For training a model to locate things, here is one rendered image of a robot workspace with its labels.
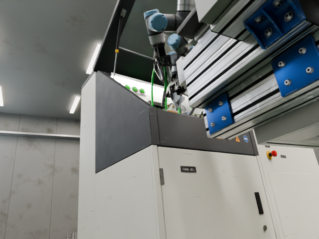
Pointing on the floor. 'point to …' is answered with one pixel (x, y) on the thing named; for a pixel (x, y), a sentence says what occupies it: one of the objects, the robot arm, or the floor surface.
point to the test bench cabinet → (136, 198)
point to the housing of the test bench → (87, 161)
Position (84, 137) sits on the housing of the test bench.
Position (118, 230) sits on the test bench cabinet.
